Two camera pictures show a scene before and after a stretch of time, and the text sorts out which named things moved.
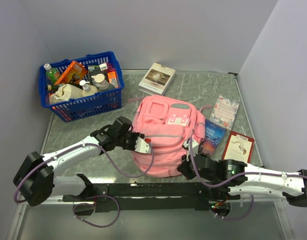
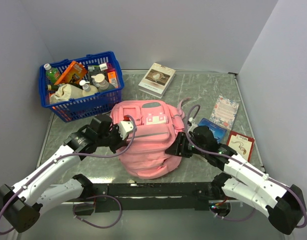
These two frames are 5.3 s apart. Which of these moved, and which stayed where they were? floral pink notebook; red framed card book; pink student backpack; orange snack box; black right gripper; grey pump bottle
Moved: black right gripper; pink student backpack
Stayed: grey pump bottle; floral pink notebook; orange snack box; red framed card book
